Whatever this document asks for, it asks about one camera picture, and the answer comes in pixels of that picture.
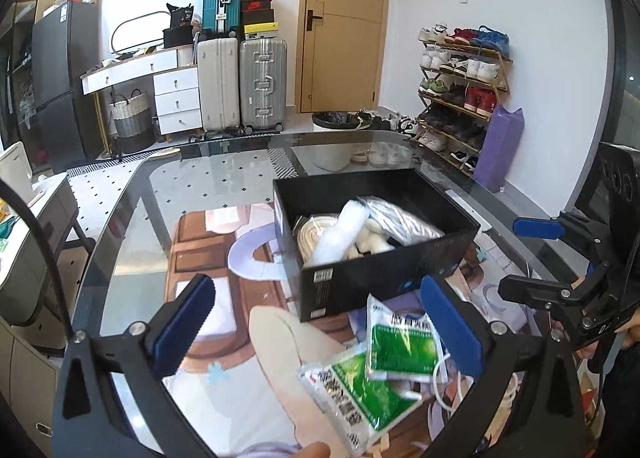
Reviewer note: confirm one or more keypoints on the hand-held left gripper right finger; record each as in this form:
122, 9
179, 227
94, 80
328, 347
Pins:
452, 328

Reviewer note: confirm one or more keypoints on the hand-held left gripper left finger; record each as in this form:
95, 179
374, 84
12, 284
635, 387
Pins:
182, 328

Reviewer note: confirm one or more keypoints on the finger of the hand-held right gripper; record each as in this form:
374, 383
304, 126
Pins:
537, 229
540, 290

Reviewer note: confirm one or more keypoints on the small green white medicine packet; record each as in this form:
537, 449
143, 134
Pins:
400, 345

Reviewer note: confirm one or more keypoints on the black cardboard box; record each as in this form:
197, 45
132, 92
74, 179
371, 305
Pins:
360, 283

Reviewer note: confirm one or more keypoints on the large green white medicine packet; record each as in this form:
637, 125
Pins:
365, 398

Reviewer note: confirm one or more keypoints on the white cloth roll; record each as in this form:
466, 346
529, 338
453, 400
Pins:
372, 240

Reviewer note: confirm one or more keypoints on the white foam wrap roll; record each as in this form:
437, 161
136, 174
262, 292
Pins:
340, 233

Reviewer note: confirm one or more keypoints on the cream bandage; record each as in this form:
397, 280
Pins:
312, 238

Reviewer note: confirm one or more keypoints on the person's right hand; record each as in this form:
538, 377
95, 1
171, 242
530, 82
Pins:
632, 328

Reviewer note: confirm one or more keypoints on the person's left hand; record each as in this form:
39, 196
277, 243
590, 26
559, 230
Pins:
312, 451

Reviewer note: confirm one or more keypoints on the printed anime mat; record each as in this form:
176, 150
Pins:
200, 263

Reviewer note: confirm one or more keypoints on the purple bag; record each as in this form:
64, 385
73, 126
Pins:
497, 148

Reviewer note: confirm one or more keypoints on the person's dark clothing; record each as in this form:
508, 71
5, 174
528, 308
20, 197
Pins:
620, 403

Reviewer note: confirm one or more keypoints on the wooden shoe rack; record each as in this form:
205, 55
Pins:
495, 88

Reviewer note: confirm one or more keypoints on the grey side cabinet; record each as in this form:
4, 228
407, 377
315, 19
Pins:
45, 233

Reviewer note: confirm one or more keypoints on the group of loose shoes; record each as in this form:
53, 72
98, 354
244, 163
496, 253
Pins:
385, 153

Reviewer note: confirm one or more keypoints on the shoe rack with shoes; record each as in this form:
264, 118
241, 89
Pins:
465, 68

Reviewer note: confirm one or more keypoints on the green plastic bag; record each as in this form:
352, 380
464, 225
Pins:
4, 228

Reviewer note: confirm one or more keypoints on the woven laundry basket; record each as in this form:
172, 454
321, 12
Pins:
131, 123

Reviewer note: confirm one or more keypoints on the white trash bin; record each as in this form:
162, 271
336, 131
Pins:
332, 148

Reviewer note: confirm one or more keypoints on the white dressing table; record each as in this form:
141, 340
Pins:
175, 98

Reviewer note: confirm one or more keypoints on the white electric kettle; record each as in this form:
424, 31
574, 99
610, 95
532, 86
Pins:
15, 165

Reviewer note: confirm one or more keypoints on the white suitcase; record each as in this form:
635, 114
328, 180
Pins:
217, 83

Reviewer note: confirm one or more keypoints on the silver suitcase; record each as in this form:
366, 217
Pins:
262, 83

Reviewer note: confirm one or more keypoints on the wooden door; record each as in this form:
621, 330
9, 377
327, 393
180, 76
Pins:
345, 38

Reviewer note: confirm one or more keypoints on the dark grey refrigerator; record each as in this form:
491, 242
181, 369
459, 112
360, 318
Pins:
65, 83

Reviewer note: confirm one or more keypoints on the white ribbed container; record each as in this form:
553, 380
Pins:
187, 55

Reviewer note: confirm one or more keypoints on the black storage box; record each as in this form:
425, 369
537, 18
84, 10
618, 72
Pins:
177, 38

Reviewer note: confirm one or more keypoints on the oval mirror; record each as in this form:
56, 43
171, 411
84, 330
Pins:
140, 33

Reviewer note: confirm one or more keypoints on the black yellow shoe box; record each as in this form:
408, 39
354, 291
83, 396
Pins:
260, 29

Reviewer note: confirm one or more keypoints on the dark glass wardrobe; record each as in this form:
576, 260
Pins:
20, 63

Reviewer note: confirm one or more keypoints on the black tote bag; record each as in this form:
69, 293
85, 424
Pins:
181, 17

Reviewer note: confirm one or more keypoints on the plain black shoe box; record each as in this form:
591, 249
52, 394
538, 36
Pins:
258, 17

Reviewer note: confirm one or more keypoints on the black shoe box red logo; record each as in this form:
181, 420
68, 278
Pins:
257, 5

